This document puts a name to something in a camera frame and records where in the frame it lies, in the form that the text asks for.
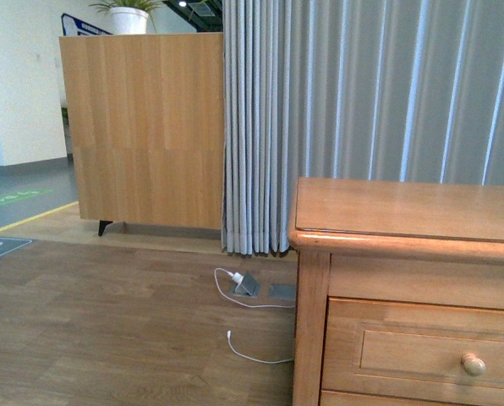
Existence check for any wooden top drawer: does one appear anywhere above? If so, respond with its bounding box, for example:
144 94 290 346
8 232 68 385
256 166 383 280
321 299 504 405

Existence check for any round wooden drawer knob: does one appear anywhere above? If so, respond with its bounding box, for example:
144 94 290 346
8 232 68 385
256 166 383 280
460 353 486 376

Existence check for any white charger plug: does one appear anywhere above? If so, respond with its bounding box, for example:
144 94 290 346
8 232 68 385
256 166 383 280
228 272 244 284

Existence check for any open floor socket box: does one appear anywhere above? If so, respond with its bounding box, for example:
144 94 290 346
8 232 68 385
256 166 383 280
230 272 260 298

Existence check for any light wooden cabinet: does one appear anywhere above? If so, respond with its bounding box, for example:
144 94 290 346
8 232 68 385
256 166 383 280
59 33 224 229

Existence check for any wooden nightstand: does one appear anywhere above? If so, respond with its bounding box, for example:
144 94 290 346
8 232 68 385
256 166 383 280
288 178 504 405

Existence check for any grey pleated curtain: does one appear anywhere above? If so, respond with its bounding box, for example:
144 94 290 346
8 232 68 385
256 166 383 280
222 1 504 255

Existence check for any white potted plant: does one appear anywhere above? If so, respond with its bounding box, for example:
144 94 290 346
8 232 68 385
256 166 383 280
90 0 165 35

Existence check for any white charger cable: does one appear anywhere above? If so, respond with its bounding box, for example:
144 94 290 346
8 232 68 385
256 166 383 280
213 266 297 365

